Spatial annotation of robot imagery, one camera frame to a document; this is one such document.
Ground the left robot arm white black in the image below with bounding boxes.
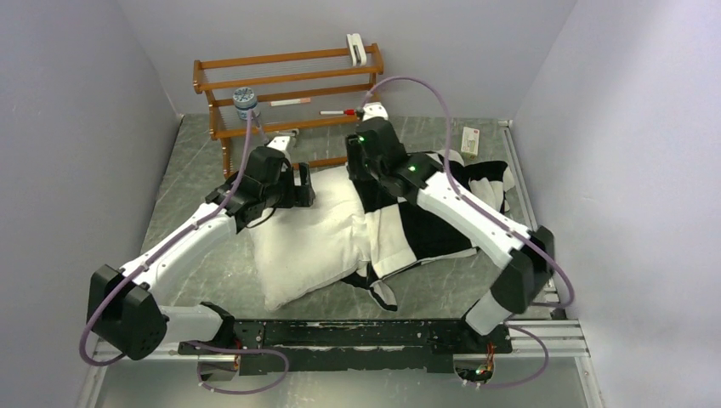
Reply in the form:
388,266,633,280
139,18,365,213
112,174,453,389
80,136,315,364

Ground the black white checkered pillowcase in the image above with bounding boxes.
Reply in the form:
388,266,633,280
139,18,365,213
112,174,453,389
342,151,515,312

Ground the purple cable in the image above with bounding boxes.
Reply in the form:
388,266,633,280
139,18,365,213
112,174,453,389
355,76,576,311
78,110,270,368

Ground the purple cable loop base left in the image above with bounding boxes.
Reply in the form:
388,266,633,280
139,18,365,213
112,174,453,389
196,341,291,395

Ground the white clip on rack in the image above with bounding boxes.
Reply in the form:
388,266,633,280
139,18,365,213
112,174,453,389
346,33,367,67

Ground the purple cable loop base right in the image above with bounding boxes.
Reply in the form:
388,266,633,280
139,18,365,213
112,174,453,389
453,323,551,392

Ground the white pillow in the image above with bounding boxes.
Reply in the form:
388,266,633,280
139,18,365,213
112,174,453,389
248,167,370,311

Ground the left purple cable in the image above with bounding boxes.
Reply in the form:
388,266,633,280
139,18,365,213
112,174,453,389
78,110,270,368

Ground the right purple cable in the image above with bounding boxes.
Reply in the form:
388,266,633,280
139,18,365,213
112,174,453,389
355,76,576,311

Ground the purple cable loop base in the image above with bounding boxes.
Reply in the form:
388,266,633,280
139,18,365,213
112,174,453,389
196,341,291,395
453,323,551,392

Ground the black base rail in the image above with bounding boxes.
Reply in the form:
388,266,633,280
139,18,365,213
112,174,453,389
178,318,514,377

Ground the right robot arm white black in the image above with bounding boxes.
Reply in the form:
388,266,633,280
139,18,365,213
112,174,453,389
346,116,561,336

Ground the wooden shelf rack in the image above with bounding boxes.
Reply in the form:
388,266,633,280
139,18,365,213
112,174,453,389
192,42,384,175

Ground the white marker red cap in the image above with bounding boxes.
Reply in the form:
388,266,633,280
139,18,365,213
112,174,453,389
319,109,357,116

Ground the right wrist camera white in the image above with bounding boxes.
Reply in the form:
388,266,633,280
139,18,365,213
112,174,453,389
358,102,389,122

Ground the white marker pink cap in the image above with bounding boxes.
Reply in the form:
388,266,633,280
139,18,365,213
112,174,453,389
269,97,311,107

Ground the small white green box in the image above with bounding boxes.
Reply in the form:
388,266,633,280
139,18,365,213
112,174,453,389
460,127,480,159

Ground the blue white round jar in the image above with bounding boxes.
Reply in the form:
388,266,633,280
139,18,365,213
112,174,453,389
232,87,260,121

